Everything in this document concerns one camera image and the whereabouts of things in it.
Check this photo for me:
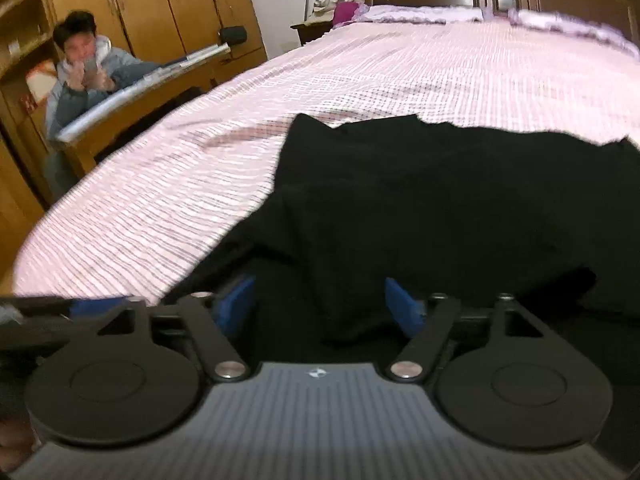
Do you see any black garment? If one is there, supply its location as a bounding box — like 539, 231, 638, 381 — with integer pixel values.
164, 112, 640, 461

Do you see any beige clothes pile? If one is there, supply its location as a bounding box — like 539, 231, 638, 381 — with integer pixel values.
306, 0, 364, 24

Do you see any pink checked bed sheet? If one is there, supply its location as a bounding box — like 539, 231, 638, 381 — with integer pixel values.
13, 20, 639, 301

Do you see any seated person in grey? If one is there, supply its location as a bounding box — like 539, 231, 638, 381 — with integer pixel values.
44, 10, 160, 200

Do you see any smartphone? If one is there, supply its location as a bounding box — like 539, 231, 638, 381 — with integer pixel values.
84, 58, 100, 78

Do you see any wooden wardrobe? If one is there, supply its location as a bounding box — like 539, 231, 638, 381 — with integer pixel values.
1, 0, 266, 296

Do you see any black pouch on desk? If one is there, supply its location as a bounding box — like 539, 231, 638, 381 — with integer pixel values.
218, 25, 248, 47

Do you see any right purple ruffled pillow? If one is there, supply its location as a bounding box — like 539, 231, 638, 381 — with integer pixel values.
506, 9, 639, 60

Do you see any purple ruffled pillow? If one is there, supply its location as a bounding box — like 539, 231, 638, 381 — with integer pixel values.
506, 9, 639, 60
352, 4, 484, 24

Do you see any left purple ruffled pillow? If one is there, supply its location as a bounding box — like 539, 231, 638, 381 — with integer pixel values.
352, 4, 484, 24

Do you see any dark wooden nightstand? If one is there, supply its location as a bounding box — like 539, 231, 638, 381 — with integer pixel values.
291, 21, 333, 47

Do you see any magenta cloth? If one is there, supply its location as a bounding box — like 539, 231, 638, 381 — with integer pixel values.
332, 1, 369, 28

